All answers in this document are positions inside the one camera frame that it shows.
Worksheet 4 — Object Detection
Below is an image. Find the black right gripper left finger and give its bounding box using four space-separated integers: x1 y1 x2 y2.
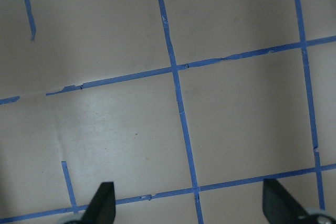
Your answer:
79 182 116 224

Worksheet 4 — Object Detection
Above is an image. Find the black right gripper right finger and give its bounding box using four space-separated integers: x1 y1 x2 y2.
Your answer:
262 179 315 224

